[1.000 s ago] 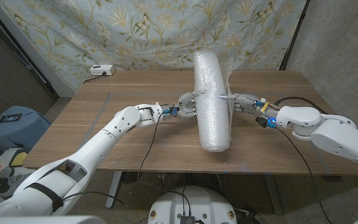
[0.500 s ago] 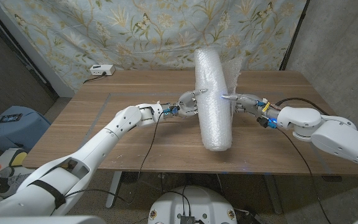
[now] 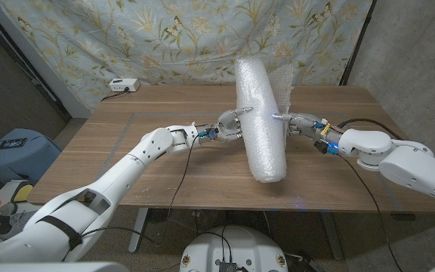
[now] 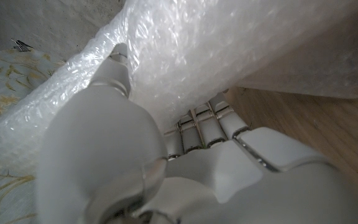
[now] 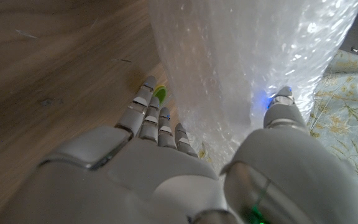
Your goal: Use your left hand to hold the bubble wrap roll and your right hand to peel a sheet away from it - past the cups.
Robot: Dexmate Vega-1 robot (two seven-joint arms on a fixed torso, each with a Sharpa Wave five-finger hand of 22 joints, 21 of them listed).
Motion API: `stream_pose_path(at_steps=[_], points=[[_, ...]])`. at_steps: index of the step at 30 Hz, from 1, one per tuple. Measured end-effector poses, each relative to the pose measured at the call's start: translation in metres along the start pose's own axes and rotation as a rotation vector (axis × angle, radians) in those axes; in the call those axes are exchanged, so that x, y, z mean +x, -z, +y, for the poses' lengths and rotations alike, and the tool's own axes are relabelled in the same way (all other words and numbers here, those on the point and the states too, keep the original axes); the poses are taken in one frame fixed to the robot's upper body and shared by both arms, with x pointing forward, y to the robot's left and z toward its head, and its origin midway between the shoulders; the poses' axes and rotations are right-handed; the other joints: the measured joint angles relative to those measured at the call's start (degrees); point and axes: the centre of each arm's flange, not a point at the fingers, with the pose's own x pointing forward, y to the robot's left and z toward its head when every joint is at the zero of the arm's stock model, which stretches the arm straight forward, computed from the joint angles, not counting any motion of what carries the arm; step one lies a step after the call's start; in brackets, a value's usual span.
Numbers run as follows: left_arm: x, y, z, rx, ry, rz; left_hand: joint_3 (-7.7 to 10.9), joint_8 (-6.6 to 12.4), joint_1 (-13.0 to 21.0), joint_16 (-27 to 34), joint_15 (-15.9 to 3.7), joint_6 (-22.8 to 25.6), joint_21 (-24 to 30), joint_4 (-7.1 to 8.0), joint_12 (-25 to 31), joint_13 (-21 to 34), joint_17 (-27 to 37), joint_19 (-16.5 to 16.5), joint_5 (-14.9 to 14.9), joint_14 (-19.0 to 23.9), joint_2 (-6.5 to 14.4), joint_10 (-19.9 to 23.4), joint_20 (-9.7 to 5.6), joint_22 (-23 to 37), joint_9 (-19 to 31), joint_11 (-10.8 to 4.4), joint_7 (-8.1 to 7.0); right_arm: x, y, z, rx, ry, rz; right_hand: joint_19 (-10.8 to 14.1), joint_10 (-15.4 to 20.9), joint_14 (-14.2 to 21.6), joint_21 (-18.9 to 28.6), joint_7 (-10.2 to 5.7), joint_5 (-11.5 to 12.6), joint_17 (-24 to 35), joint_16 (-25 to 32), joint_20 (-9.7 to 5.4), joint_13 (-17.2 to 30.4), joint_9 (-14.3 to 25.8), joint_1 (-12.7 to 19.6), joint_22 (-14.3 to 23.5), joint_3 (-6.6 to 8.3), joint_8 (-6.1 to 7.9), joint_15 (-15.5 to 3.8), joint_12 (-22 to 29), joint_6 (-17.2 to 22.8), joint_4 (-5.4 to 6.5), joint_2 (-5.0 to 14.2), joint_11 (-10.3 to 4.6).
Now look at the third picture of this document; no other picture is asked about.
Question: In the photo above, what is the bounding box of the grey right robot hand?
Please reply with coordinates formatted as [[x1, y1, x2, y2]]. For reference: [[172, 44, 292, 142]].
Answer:
[[272, 112, 328, 141]]

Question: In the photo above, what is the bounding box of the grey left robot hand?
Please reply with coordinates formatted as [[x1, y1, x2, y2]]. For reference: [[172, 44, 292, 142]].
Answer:
[[217, 107, 254, 143]]

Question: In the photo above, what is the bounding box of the bubble wrap roll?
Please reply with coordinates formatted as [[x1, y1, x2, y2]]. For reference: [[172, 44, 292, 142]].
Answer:
[[234, 56, 294, 184]]

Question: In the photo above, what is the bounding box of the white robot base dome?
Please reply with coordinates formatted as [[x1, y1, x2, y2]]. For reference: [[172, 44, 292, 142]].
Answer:
[[179, 225, 289, 272]]

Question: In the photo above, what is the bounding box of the floral printed backdrop cloth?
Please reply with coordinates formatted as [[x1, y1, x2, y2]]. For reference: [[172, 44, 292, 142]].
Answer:
[[0, 0, 374, 110]]

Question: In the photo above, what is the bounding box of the black backdrop stand pole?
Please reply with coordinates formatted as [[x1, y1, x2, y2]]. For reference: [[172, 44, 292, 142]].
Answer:
[[339, 0, 378, 86]]

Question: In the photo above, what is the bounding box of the white power strip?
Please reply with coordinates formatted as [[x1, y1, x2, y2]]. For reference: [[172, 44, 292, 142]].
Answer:
[[109, 77, 141, 94]]

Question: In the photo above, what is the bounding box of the metal table leg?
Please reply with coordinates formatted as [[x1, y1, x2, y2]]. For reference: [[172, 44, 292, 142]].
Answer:
[[319, 211, 345, 261], [128, 207, 150, 253]]

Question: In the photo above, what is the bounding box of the small black electronics box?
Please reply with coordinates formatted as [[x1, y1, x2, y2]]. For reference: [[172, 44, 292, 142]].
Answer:
[[218, 260, 238, 272]]

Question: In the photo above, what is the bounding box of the blue grey bin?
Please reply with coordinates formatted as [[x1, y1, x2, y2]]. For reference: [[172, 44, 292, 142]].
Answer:
[[0, 128, 63, 185]]

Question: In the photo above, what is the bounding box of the white yellow device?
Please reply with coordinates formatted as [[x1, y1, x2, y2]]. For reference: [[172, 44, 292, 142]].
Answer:
[[0, 179, 34, 215]]

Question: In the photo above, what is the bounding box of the grey sneaker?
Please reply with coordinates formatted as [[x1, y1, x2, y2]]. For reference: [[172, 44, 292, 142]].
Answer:
[[0, 211, 33, 241]]

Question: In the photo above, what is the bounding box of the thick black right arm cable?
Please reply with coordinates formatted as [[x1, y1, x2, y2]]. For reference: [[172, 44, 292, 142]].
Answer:
[[336, 118, 403, 141]]

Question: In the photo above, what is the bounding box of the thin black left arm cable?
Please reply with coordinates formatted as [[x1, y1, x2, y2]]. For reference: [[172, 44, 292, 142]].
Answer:
[[81, 134, 203, 246]]

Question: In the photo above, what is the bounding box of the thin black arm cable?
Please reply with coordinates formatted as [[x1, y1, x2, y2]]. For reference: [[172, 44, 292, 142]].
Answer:
[[81, 134, 203, 246], [337, 154, 404, 272]]

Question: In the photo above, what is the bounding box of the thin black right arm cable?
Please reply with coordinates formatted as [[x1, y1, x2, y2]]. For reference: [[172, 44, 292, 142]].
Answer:
[[337, 154, 404, 272]]

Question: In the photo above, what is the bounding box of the black base cable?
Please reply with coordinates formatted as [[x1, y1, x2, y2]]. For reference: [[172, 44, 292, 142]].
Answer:
[[196, 225, 233, 264]]

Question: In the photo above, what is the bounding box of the black power strip cable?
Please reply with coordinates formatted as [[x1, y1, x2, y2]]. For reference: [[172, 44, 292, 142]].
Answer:
[[101, 88, 131, 102]]

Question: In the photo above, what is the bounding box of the grey backdrop frame post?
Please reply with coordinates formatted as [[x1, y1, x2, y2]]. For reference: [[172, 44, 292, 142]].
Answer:
[[0, 0, 92, 119]]

